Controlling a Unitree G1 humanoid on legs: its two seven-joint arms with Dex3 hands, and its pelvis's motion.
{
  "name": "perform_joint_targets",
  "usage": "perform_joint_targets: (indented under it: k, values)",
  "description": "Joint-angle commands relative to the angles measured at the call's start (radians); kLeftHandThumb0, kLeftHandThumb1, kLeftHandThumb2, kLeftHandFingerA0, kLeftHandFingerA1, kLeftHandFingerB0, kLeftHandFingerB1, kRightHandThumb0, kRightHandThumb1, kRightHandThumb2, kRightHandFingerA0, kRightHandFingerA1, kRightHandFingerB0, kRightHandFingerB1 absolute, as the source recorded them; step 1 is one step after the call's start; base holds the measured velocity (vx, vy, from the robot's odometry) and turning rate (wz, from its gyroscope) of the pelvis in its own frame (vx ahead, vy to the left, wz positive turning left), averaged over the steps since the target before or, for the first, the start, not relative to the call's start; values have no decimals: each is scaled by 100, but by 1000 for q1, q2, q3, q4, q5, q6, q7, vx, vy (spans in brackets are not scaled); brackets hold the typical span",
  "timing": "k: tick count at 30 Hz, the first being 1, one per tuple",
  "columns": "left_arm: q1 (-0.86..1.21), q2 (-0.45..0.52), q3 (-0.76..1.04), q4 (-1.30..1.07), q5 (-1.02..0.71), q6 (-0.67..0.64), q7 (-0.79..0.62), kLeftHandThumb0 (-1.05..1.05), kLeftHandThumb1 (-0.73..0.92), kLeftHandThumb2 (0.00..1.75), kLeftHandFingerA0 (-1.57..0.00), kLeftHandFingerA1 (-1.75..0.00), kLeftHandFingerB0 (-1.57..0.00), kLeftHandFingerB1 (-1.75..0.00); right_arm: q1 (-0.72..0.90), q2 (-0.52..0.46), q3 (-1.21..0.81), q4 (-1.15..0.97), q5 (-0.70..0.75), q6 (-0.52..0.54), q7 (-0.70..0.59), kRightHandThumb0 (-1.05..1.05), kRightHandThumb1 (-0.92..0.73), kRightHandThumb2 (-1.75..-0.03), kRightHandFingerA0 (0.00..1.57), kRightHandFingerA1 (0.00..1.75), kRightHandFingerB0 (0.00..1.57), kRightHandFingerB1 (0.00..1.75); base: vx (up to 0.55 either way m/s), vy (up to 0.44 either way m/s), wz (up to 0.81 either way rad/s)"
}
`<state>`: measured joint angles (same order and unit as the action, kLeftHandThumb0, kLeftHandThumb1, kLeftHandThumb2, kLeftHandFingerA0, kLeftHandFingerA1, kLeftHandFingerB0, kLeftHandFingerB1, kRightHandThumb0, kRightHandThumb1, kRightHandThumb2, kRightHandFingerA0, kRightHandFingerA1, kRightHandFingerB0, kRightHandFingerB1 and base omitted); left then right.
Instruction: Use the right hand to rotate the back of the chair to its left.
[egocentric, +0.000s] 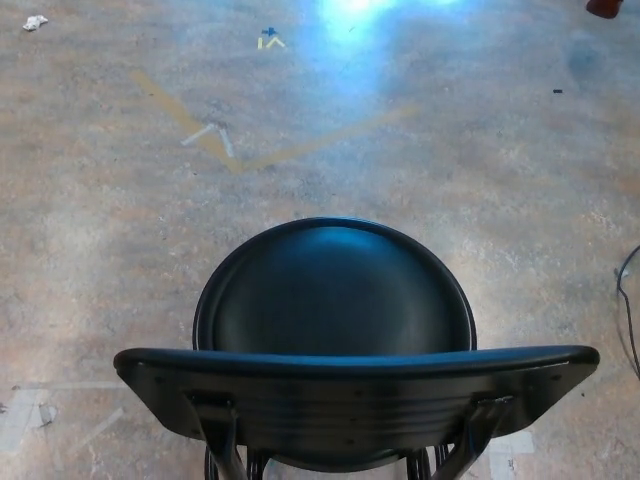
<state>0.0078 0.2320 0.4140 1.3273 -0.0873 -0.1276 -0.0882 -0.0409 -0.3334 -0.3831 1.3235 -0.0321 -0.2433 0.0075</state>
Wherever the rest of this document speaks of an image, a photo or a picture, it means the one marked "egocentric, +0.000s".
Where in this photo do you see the black swivel chair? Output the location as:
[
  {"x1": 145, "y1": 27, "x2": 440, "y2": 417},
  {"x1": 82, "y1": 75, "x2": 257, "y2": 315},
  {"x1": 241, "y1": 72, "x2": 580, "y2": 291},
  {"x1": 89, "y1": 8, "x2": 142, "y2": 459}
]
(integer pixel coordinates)
[{"x1": 113, "y1": 216, "x2": 601, "y2": 480}]

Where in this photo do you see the white tape angle mark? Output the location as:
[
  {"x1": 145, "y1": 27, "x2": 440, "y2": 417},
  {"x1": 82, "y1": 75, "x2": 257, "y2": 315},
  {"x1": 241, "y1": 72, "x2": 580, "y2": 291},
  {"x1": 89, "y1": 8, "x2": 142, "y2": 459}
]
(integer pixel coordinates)
[{"x1": 180, "y1": 123, "x2": 235, "y2": 157}]

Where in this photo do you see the white tape floor cross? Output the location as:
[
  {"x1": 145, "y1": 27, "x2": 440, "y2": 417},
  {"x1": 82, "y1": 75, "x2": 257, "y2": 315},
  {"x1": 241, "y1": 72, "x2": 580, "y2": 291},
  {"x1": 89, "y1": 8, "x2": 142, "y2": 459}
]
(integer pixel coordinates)
[{"x1": 482, "y1": 428, "x2": 536, "y2": 473}]

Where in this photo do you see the clear tape floor patch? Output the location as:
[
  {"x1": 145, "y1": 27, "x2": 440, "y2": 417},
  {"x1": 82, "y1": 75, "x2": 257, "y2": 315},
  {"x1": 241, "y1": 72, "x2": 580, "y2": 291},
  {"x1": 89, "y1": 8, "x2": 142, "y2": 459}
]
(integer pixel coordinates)
[{"x1": 0, "y1": 382, "x2": 126, "y2": 454}]

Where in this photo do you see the red brown object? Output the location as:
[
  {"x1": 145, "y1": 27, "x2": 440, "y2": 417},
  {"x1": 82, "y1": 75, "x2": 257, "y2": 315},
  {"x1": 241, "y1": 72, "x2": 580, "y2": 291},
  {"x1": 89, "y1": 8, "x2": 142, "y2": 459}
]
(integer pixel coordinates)
[{"x1": 586, "y1": 0, "x2": 640, "y2": 20}]

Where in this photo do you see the thin black floor cable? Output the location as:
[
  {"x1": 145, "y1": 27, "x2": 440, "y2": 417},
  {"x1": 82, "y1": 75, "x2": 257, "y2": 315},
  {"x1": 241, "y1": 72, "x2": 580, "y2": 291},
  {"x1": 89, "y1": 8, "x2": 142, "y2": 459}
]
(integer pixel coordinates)
[{"x1": 613, "y1": 241, "x2": 640, "y2": 379}]

